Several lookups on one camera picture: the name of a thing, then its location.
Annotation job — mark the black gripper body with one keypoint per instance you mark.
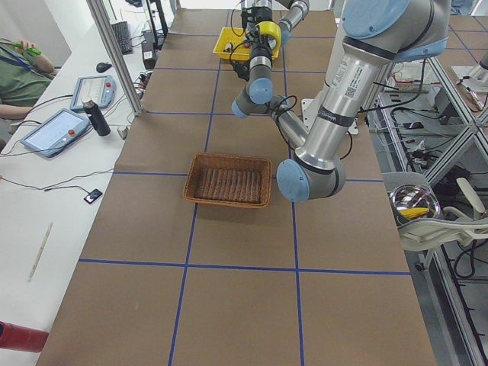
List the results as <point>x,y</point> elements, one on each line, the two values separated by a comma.
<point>259,50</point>
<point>261,15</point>

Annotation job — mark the yellow packing tape roll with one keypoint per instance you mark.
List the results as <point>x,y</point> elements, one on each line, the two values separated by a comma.
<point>267,34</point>

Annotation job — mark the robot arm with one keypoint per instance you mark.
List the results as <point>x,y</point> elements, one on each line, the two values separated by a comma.
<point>371,35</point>
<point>297,10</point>

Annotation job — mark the yellow woven basket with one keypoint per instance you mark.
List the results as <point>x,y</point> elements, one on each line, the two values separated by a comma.
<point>241,45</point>

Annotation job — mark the brown wicker basket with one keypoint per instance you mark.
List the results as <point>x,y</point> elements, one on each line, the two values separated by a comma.
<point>227,180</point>

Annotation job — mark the toy panda figurine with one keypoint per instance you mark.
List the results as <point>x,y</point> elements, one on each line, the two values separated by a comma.
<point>228,48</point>

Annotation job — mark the black keyboard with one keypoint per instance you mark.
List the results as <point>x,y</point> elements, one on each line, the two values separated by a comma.
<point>122,36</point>

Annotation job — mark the black computer mouse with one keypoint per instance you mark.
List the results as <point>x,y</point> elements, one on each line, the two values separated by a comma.
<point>103,67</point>

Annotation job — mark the far teach pendant tablet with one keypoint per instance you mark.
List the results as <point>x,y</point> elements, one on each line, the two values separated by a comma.
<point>100,89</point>

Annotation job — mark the teach pendant tablet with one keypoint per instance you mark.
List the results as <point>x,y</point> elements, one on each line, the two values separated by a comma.
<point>55,134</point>
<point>100,89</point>

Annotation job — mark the black water bottle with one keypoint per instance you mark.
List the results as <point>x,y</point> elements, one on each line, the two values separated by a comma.
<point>95,116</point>

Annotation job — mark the steel bowl with corn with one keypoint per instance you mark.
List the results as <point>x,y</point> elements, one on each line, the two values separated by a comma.
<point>411,202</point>

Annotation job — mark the small black phone device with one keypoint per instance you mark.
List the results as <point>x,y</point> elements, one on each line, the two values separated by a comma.
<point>92,196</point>

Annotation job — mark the near teach pendant tablet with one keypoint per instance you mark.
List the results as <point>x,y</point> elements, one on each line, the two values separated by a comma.
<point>55,134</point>

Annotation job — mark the seated person green shirt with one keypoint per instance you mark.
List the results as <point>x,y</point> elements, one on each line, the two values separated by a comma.
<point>25,75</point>

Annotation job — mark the white pen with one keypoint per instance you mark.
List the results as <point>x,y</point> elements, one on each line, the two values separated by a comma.
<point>40,252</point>

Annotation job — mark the red cylinder object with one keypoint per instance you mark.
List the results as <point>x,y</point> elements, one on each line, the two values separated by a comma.
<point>20,338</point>

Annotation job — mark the aluminium frame post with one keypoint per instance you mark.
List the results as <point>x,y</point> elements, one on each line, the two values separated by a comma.
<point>102,22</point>

